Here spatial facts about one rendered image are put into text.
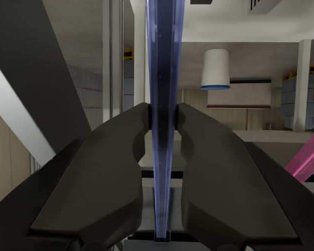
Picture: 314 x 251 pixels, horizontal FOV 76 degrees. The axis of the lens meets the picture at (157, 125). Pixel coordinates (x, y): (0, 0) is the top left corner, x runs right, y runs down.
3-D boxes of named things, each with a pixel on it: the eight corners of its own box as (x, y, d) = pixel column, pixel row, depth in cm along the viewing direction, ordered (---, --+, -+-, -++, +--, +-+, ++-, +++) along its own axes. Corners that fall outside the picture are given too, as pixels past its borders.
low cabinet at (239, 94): (209, 88, 847) (208, 108, 854) (207, 80, 625) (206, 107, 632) (256, 87, 798) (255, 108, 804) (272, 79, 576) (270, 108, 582)
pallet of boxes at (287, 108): (321, 75, 506) (317, 126, 516) (281, 76, 530) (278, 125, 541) (356, 63, 379) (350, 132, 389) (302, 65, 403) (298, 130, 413)
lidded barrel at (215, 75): (203, 57, 348) (202, 90, 353) (199, 49, 304) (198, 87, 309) (231, 55, 332) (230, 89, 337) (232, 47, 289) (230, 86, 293)
